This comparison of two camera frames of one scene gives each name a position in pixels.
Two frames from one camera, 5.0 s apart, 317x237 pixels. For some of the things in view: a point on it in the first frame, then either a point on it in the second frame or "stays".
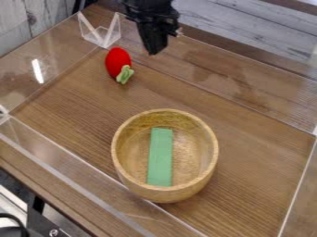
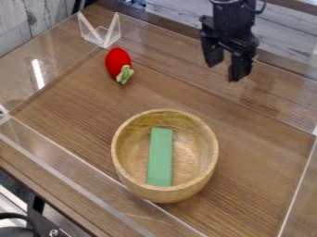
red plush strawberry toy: x=118 y=60 stays
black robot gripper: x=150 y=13 to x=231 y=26
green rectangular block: x=160 y=158 stays
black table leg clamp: x=41 y=225 stays
